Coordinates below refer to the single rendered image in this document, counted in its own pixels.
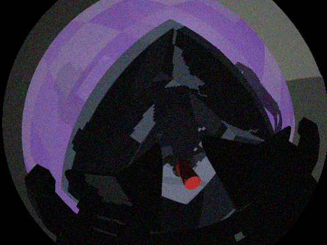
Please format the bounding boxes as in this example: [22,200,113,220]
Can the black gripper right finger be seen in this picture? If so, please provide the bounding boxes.
[201,126,291,212]

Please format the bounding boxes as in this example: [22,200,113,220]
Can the dark red peg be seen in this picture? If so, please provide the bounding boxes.
[175,159,201,190]

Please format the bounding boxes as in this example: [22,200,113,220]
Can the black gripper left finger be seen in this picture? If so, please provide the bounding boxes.
[65,144,164,233]

